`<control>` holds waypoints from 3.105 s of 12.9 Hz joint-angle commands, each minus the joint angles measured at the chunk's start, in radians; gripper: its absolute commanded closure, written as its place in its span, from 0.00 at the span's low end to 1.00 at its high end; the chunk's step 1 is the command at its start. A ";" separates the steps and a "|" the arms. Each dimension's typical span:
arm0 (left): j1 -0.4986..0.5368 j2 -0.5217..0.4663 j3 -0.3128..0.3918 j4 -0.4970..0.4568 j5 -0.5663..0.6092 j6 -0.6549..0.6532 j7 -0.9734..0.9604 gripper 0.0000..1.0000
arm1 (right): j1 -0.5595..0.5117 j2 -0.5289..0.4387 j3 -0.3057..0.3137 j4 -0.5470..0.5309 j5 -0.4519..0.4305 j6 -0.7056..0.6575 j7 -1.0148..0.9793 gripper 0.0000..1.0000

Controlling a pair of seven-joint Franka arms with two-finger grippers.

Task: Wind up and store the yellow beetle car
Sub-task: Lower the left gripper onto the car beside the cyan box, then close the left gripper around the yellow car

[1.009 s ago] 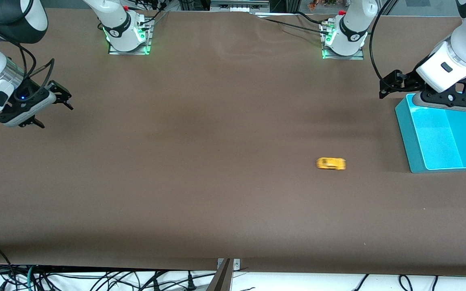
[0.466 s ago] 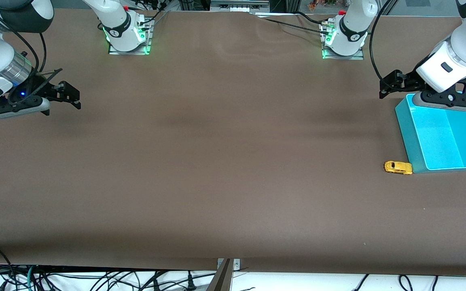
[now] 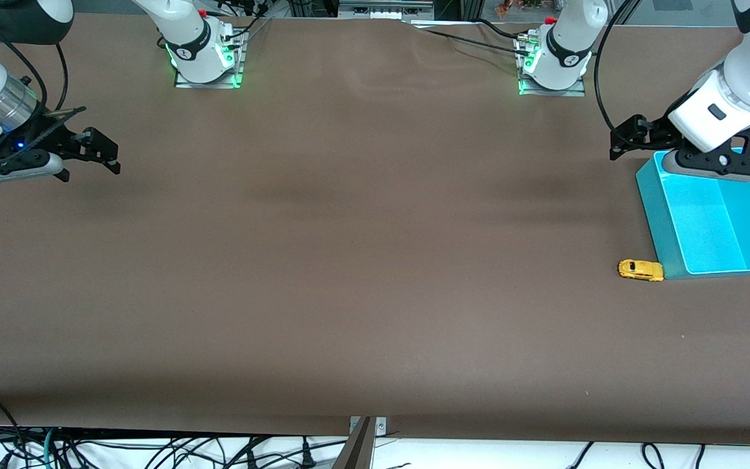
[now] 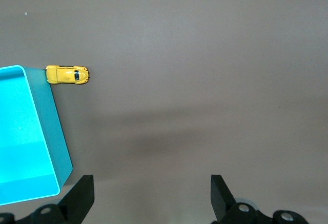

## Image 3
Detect yellow beetle toy car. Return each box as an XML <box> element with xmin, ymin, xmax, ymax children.
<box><xmin>617</xmin><ymin>259</ymin><xmax>665</xmax><ymax>283</ymax></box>

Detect turquoise plastic bin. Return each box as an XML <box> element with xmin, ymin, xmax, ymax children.
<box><xmin>635</xmin><ymin>149</ymin><xmax>750</xmax><ymax>281</ymax></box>

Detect brown table cover sheet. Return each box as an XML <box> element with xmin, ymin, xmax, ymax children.
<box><xmin>0</xmin><ymin>14</ymin><xmax>750</xmax><ymax>446</ymax></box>

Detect grey metal box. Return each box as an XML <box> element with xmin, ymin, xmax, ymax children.
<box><xmin>338</xmin><ymin>0</ymin><xmax>436</xmax><ymax>20</ymax></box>

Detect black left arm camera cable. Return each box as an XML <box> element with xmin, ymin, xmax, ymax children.
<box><xmin>594</xmin><ymin>0</ymin><xmax>643</xmax><ymax>141</ymax></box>

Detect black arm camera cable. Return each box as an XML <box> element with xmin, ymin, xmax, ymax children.
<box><xmin>0</xmin><ymin>39</ymin><xmax>88</xmax><ymax>163</ymax></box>
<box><xmin>594</xmin><ymin>0</ymin><xmax>643</xmax><ymax>141</ymax></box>

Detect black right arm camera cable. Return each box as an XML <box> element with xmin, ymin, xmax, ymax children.
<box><xmin>0</xmin><ymin>39</ymin><xmax>88</xmax><ymax>163</ymax></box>

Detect long black cable on table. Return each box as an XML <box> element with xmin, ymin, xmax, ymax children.
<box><xmin>408</xmin><ymin>20</ymin><xmax>531</xmax><ymax>58</ymax></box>

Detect green floor cable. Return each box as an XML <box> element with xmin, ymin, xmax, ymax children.
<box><xmin>42</xmin><ymin>428</ymin><xmax>62</xmax><ymax>469</ymax></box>

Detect black tangled floor cables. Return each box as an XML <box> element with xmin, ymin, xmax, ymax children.
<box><xmin>56</xmin><ymin>434</ymin><xmax>351</xmax><ymax>469</ymax></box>

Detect metal table edge bracket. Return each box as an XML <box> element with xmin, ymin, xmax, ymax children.
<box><xmin>349</xmin><ymin>416</ymin><xmax>388</xmax><ymax>436</ymax></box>

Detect dark slanted post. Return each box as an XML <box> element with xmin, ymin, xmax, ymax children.
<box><xmin>332</xmin><ymin>417</ymin><xmax>377</xmax><ymax>469</ymax></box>

